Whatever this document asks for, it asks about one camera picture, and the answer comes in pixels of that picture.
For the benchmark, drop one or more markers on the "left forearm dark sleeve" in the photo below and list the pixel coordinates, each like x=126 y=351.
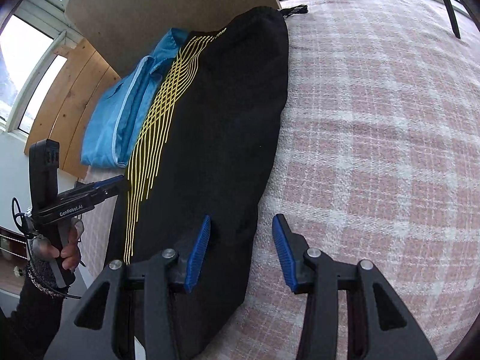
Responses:
x=29 y=330

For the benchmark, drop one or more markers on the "light wooden cabinet panel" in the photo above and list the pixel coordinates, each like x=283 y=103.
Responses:
x=123 y=31

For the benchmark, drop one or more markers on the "pine wood headboard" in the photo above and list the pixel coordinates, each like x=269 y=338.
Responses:
x=70 y=102

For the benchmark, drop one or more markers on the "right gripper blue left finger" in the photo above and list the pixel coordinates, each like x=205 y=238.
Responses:
x=101 y=326

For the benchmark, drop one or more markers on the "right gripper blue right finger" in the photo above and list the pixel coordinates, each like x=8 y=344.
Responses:
x=379 y=324

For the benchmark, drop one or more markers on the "pink plaid table cloth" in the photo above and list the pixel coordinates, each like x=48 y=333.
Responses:
x=377 y=158

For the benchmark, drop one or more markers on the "black yellow sports sweatshirt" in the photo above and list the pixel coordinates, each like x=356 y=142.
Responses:
x=205 y=152

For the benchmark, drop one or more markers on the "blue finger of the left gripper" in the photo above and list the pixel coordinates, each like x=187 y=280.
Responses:
x=102 y=193
x=101 y=183

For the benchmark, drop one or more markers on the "folded blue garment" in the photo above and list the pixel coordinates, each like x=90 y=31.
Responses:
x=118 y=117

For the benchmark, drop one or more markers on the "person left hand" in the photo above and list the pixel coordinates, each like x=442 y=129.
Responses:
x=43 y=251

